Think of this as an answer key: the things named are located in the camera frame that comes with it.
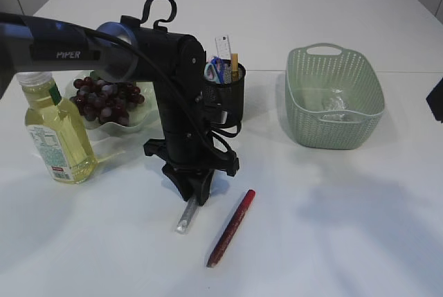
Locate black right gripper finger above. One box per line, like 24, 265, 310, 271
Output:
426, 79, 443, 123

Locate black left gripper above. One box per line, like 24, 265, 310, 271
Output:
143, 127, 239, 206

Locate silver blue marker pen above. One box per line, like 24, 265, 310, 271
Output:
175, 196, 199, 235

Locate red marker pen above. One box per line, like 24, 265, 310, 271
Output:
206, 189, 256, 268

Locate clear plastic sheet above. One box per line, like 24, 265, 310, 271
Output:
321, 89, 347, 121

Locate purple artificial grape bunch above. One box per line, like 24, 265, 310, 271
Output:
69, 73, 148, 127

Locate blue handled scissors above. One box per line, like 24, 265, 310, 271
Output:
204, 58, 225, 84

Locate gold marker pen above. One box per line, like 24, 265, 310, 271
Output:
230, 53, 239, 82

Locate clear plastic ruler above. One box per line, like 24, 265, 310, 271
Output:
215, 35, 231, 60

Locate yellow tea drink bottle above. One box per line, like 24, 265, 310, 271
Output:
15, 71, 98, 183

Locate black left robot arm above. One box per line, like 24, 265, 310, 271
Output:
1, 13, 239, 204

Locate green wavy plastic plate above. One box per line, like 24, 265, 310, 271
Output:
64, 71, 156, 132

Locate black mesh pen holder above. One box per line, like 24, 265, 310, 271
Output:
203, 64, 246, 129

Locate green woven plastic basket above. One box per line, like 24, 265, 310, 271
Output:
285, 43, 385, 150

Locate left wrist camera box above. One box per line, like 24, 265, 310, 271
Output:
204, 105, 228, 125

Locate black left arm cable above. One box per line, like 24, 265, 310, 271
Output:
82, 0, 243, 159

